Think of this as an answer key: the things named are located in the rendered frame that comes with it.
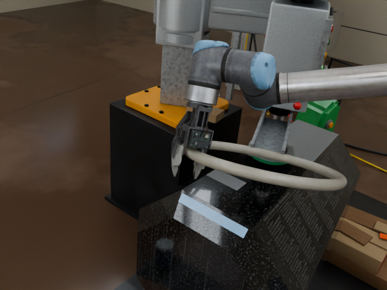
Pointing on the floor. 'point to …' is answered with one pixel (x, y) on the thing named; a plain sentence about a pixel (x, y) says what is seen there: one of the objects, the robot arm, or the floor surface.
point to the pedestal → (153, 155)
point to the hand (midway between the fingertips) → (184, 172)
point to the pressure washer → (322, 109)
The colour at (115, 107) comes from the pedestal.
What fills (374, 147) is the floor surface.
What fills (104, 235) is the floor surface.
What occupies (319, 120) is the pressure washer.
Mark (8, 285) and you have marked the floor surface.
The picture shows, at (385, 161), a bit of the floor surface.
